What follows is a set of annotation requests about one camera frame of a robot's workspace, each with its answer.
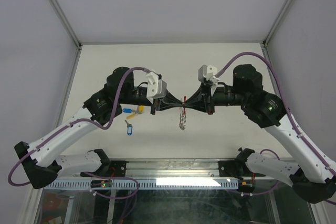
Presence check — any right aluminium frame post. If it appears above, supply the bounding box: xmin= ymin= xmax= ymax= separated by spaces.
xmin=262 ymin=0 xmax=294 ymax=47

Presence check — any yellow tag key upper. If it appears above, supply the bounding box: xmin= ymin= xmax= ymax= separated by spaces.
xmin=132 ymin=105 xmax=144 ymax=114

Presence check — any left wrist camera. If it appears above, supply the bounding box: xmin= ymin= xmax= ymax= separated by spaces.
xmin=146 ymin=71 xmax=167 ymax=104

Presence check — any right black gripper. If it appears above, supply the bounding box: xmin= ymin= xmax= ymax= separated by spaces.
xmin=183 ymin=81 xmax=249 ymax=115

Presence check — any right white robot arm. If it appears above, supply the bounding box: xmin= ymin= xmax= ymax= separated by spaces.
xmin=183 ymin=64 xmax=335 ymax=204

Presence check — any left aluminium frame post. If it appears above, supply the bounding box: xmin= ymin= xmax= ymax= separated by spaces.
xmin=48 ymin=0 xmax=82 ymax=49

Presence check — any blue tag key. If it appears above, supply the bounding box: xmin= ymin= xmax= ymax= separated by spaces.
xmin=124 ymin=120 xmax=133 ymax=136
xmin=122 ymin=108 xmax=133 ymax=113

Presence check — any red handled metal keyring holder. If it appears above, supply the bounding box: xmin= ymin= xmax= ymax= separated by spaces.
xmin=179 ymin=107 xmax=186 ymax=131

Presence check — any slotted cable duct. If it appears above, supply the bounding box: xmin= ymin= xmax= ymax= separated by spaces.
xmin=45 ymin=177 xmax=239 ymax=190

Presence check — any blue tag key upper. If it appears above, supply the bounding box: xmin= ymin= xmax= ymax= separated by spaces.
xmin=122 ymin=108 xmax=133 ymax=113

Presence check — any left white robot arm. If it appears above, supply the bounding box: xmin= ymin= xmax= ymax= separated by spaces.
xmin=14 ymin=67 xmax=182 ymax=189

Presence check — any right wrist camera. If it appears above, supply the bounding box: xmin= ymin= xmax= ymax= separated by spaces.
xmin=198 ymin=65 xmax=219 ymax=96

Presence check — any aluminium front rail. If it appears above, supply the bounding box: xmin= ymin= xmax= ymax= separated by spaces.
xmin=33 ymin=157 xmax=314 ymax=180

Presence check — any aluminium frame post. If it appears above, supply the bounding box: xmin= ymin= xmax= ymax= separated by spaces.
xmin=262 ymin=0 xmax=294 ymax=47
xmin=48 ymin=0 xmax=82 ymax=49

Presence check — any blue tag key lower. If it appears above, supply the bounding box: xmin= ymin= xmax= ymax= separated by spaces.
xmin=124 ymin=120 xmax=133 ymax=136

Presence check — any yellow tag key flat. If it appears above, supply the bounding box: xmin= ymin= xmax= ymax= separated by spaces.
xmin=126 ymin=113 xmax=138 ymax=120

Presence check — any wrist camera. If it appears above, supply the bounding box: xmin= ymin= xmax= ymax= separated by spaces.
xmin=198 ymin=65 xmax=219 ymax=96
xmin=146 ymin=71 xmax=167 ymax=104

